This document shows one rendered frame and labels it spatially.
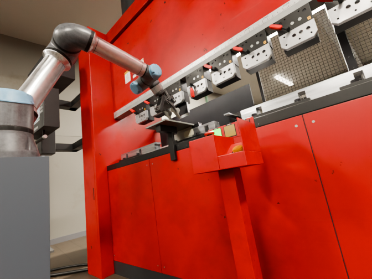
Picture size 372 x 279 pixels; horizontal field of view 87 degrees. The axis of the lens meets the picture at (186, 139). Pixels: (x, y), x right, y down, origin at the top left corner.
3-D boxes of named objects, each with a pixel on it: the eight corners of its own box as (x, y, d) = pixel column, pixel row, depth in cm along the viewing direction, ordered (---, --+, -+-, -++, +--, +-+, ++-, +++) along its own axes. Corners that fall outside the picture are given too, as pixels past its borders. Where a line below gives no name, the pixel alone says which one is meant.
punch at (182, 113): (177, 119, 142) (176, 107, 144) (179, 119, 143) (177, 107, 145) (188, 114, 135) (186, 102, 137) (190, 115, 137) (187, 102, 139)
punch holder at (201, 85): (188, 98, 132) (184, 76, 135) (196, 101, 138) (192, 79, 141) (206, 89, 122) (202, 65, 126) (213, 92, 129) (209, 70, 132)
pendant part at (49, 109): (25, 139, 184) (26, 103, 191) (41, 140, 194) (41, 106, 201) (43, 125, 158) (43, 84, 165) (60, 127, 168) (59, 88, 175)
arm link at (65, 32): (62, 3, 77) (164, 64, 107) (57, 22, 85) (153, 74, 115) (53, 24, 73) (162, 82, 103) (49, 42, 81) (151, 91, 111)
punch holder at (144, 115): (135, 124, 169) (134, 106, 172) (144, 125, 175) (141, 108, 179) (146, 118, 160) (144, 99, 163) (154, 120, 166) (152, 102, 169)
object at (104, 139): (87, 273, 167) (77, 39, 213) (161, 240, 231) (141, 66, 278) (101, 279, 151) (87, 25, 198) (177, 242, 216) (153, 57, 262)
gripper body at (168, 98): (177, 102, 130) (166, 86, 126) (171, 108, 124) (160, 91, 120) (169, 106, 135) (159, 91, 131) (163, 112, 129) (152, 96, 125)
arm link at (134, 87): (135, 77, 106) (147, 70, 113) (126, 86, 113) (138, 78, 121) (144, 89, 108) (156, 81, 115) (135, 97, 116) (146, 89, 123)
